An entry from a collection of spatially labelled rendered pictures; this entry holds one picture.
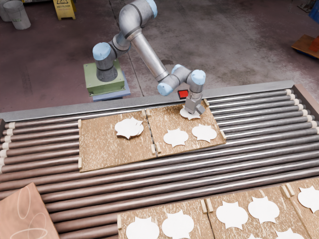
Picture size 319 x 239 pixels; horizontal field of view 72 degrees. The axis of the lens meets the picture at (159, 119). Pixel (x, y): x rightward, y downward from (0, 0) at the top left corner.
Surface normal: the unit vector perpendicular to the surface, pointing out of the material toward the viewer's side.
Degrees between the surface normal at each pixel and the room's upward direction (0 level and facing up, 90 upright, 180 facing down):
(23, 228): 0
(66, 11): 78
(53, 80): 0
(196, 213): 0
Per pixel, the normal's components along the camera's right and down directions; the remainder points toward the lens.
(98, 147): 0.02, -0.63
